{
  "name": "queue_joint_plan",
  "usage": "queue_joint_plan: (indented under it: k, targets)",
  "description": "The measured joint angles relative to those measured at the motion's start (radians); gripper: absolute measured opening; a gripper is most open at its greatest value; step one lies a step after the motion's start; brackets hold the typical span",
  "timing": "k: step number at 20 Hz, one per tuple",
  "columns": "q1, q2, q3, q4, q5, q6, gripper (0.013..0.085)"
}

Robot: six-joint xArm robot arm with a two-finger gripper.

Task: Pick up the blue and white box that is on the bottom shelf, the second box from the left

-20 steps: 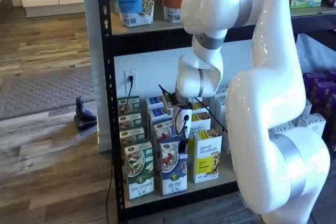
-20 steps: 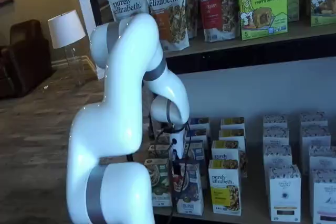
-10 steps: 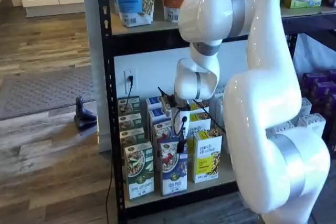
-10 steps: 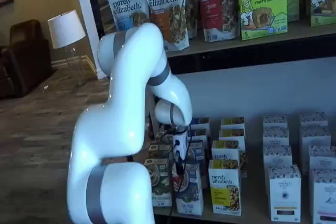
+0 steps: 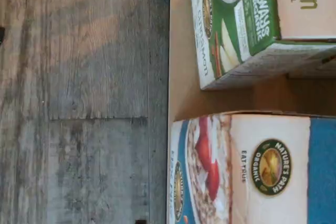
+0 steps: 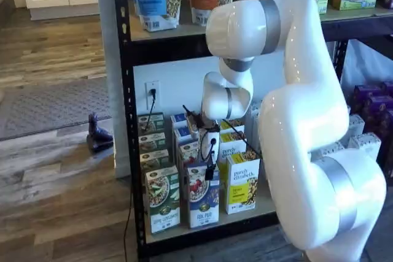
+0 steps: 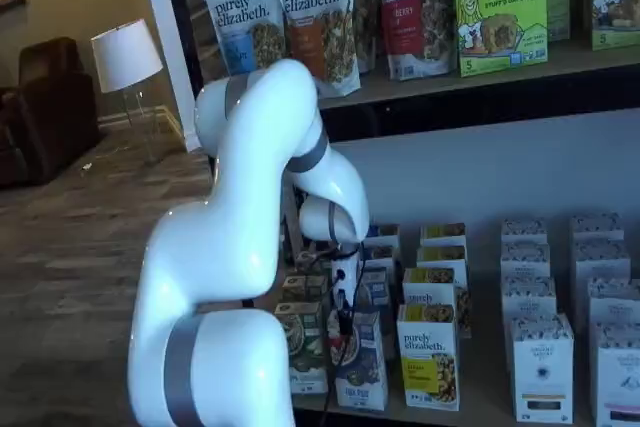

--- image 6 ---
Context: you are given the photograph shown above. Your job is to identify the blue and white oatmeal box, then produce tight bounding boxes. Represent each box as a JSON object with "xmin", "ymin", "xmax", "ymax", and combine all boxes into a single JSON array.
[
  {"xmin": 186, "ymin": 160, "xmax": 220, "ymax": 229},
  {"xmin": 177, "ymin": 140, "xmax": 201, "ymax": 201}
]

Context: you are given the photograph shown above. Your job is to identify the yellow and white granola box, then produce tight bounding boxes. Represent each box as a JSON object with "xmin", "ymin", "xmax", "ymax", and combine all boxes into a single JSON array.
[
  {"xmin": 218, "ymin": 131, "xmax": 248, "ymax": 165},
  {"xmin": 225, "ymin": 150, "xmax": 261, "ymax": 215},
  {"xmin": 219, "ymin": 119, "xmax": 246, "ymax": 136}
]

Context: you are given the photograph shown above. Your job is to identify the dark blue seal figurine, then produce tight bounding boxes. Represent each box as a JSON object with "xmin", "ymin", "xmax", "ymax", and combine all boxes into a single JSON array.
[{"xmin": 87, "ymin": 113, "xmax": 114, "ymax": 153}]

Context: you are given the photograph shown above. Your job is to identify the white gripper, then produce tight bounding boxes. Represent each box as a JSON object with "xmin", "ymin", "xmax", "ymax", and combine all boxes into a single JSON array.
[{"xmin": 199, "ymin": 131, "xmax": 221, "ymax": 182}]

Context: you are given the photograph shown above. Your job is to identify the white patterned-top box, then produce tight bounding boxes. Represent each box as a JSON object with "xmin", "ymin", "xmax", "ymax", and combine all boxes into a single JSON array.
[
  {"xmin": 346, "ymin": 133, "xmax": 383, "ymax": 161},
  {"xmin": 319, "ymin": 141, "xmax": 346, "ymax": 159},
  {"xmin": 348, "ymin": 114, "xmax": 365, "ymax": 144},
  {"xmin": 245, "ymin": 101, "xmax": 262, "ymax": 152}
]

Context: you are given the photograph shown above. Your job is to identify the grey floor mat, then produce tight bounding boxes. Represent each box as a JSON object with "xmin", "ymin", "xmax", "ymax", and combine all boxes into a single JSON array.
[{"xmin": 0, "ymin": 76, "xmax": 112, "ymax": 142}]

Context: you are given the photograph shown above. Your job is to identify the green and white oatmeal box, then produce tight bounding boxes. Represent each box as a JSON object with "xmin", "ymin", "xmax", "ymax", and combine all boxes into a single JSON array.
[
  {"xmin": 138, "ymin": 133, "xmax": 167, "ymax": 154},
  {"xmin": 139, "ymin": 149, "xmax": 170, "ymax": 174},
  {"xmin": 137, "ymin": 112, "xmax": 165, "ymax": 137},
  {"xmin": 144, "ymin": 165, "xmax": 182, "ymax": 234}
]

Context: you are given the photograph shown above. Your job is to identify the black metal shelf rack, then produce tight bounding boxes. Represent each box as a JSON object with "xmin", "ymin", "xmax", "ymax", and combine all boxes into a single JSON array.
[{"xmin": 112, "ymin": 0, "xmax": 393, "ymax": 262}]

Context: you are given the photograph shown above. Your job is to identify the blue-top white granola box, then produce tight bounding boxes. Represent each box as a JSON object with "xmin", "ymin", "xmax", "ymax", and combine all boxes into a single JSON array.
[
  {"xmin": 170, "ymin": 112, "xmax": 190, "ymax": 130},
  {"xmin": 173, "ymin": 126, "xmax": 197, "ymax": 150}
]

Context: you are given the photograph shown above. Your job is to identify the black power cord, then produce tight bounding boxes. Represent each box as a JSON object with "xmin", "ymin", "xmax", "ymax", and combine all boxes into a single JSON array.
[{"xmin": 122, "ymin": 89, "xmax": 157, "ymax": 262}]

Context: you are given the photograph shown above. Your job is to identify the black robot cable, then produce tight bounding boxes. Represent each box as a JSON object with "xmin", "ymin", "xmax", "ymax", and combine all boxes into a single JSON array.
[{"xmin": 182, "ymin": 104, "xmax": 263, "ymax": 165}]

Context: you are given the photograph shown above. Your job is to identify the white wall outlet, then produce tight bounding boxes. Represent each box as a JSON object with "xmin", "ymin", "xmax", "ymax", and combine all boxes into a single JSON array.
[{"xmin": 145, "ymin": 81, "xmax": 160, "ymax": 110}]

